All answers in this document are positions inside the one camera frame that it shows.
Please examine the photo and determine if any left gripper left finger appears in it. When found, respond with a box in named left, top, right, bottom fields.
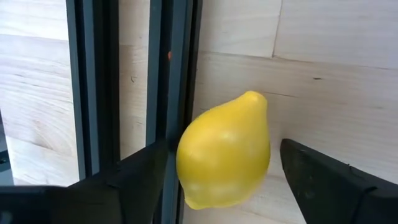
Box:
left=0, top=141, right=171, bottom=224

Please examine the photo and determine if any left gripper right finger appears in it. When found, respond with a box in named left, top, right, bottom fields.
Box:
left=280, top=138, right=398, bottom=224

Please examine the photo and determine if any yellow toy lemon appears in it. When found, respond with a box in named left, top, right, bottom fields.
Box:
left=175, top=90, right=272, bottom=210

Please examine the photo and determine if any black aluminium table frame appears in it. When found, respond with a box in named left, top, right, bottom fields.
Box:
left=65, top=0, right=203, bottom=224

